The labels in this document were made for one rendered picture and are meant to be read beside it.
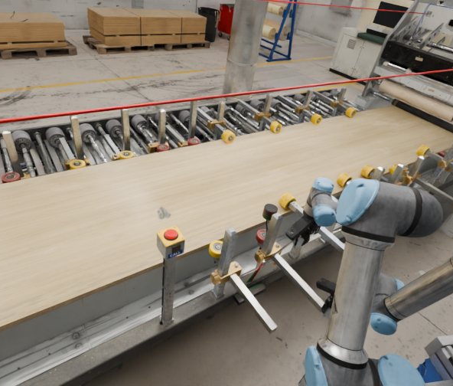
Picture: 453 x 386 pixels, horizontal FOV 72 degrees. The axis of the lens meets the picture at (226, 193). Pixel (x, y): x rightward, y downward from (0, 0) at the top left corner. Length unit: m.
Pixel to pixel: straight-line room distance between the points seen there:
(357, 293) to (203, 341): 1.54
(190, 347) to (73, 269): 1.05
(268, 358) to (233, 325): 0.29
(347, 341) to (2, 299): 1.13
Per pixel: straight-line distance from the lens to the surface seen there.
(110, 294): 1.49
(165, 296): 1.27
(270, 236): 1.42
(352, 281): 0.79
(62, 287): 1.36
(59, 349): 1.55
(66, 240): 1.51
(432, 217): 0.81
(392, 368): 0.91
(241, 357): 2.20
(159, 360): 2.15
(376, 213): 0.75
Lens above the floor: 1.97
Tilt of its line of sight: 38 degrees down
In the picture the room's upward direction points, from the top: 10 degrees clockwise
